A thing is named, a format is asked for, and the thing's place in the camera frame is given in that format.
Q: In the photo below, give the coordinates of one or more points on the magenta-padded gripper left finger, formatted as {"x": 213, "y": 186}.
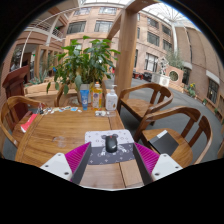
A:
{"x": 56, "y": 165}

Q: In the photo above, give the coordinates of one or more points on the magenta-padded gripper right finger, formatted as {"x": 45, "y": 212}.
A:
{"x": 166, "y": 165}

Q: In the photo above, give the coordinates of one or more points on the black computer mouse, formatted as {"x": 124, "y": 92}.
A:
{"x": 111, "y": 144}

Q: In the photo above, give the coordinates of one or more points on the grey printed mouse pad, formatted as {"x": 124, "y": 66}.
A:
{"x": 96, "y": 137}

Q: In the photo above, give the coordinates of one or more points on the black notebook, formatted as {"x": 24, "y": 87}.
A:
{"x": 164, "y": 143}

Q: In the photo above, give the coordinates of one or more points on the wooden armchair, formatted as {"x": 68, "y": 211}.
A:
{"x": 183, "y": 150}
{"x": 10, "y": 106}
{"x": 60, "y": 96}
{"x": 138, "y": 106}

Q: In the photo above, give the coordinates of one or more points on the red book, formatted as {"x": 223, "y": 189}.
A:
{"x": 28, "y": 124}

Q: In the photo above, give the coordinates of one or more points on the blue squeeze tube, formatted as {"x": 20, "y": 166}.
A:
{"x": 84, "y": 100}

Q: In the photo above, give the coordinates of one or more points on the clear plastic packet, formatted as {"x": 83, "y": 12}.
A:
{"x": 105, "y": 113}

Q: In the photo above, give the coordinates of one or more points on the yellow flowering potted plant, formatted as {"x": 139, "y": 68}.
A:
{"x": 192, "y": 90}

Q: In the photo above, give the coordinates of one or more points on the yellow liquid bottle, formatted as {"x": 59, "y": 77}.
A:
{"x": 97, "y": 96}

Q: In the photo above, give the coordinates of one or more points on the clear pump dispenser bottle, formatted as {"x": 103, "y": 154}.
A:
{"x": 111, "y": 100}

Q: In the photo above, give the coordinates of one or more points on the spiky agave plant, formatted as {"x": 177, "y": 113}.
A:
{"x": 38, "y": 78}

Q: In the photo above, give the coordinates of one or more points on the large green potted plant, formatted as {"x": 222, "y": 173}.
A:
{"x": 83, "y": 63}

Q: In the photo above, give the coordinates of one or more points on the wooden support pillar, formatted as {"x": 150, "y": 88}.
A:
{"x": 126, "y": 53}

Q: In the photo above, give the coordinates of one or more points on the dark red wooden pedestal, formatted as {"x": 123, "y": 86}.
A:
{"x": 15, "y": 86}

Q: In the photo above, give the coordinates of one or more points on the white statue on pedestal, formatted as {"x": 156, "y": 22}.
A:
{"x": 162, "y": 71}

